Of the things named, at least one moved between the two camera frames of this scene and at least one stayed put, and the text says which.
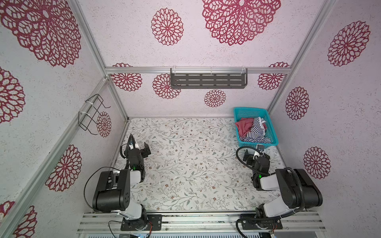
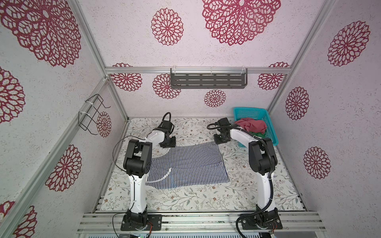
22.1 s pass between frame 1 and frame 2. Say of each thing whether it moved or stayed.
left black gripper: moved
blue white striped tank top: moved
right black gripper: moved
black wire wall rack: stayed
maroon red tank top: stayed
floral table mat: stayed
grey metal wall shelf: stayed
